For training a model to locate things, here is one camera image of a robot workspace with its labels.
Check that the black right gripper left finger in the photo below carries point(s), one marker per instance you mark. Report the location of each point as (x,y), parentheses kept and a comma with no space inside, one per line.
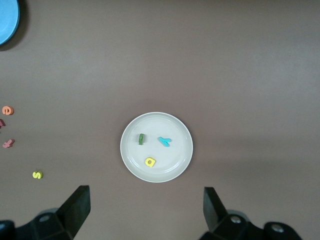
(72,212)

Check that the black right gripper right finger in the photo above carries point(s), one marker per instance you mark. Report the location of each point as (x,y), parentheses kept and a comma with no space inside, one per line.
(215,215)

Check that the teal letter y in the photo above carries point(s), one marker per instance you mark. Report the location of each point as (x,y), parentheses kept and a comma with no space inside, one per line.
(165,142)

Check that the green letter d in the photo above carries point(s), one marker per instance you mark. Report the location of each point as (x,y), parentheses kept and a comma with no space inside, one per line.
(141,139)

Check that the yellow letter s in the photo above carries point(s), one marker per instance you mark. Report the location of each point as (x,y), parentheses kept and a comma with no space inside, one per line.
(37,175)

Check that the beige brown plate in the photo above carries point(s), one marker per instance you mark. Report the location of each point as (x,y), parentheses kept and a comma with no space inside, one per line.
(172,165)

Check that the pink letter f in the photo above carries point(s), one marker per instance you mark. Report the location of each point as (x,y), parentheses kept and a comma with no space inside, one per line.
(8,143)

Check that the dark red letter k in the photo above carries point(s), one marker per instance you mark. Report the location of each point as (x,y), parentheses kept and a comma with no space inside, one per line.
(2,123)

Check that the orange letter e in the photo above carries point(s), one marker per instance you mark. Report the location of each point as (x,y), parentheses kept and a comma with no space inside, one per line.
(8,110)

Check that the brown table cover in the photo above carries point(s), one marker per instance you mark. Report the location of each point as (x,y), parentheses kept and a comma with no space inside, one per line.
(225,75)

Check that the blue plate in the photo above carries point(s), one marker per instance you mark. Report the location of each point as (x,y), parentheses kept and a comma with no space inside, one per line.
(7,20)

